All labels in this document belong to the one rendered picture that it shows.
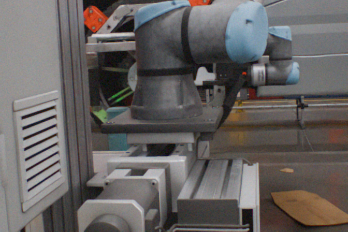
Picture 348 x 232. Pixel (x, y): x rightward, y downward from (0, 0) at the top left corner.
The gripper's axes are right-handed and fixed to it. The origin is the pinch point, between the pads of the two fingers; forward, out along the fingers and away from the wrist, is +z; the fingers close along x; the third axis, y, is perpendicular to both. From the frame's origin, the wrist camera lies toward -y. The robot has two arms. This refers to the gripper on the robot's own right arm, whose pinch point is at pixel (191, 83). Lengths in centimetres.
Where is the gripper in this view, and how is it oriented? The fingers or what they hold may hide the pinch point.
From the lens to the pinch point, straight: 173.9
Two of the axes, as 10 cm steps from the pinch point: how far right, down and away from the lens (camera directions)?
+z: -9.9, 0.3, 1.3
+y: -0.4, -9.9, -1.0
